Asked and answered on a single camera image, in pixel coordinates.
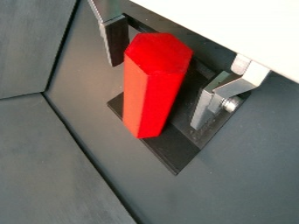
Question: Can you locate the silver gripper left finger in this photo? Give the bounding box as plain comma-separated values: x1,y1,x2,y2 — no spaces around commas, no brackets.
88,0,130,67

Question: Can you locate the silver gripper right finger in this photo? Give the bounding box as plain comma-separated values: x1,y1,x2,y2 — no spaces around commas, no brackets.
191,54,270,130

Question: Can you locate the red hexagonal prism block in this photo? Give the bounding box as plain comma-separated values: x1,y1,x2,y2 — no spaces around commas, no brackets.
123,33,192,138

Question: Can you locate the dark grey curved cradle block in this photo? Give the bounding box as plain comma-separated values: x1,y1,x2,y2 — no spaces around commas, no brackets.
107,13,252,176

